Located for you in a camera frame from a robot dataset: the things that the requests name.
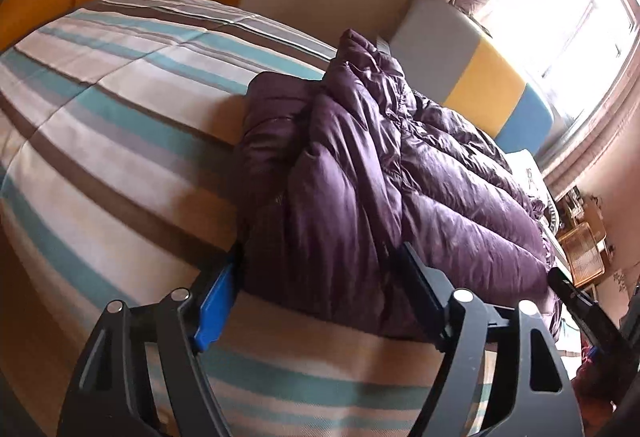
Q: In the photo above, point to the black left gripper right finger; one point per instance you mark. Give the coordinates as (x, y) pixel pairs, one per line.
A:
(499, 363)

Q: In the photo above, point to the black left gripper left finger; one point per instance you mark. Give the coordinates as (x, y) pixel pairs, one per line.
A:
(137, 357)

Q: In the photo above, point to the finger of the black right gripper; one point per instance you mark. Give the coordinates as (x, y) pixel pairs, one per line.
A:
(610, 343)

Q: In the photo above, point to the purple quilted down jacket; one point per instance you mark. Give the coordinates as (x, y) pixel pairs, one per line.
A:
(334, 175)

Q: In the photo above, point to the wooden side shelf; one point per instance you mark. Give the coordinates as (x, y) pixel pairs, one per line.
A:
(582, 236)

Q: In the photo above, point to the grey round chair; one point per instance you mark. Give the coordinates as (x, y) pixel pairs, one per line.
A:
(552, 215)

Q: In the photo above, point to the white printed cushion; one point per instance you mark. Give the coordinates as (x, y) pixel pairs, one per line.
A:
(527, 174)

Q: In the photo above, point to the striped bed quilt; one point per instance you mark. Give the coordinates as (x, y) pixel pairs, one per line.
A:
(118, 125)

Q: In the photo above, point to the bright window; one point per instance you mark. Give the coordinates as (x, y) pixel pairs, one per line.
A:
(570, 51)

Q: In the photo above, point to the grey yellow blue sofa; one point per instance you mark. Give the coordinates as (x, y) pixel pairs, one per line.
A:
(451, 60)

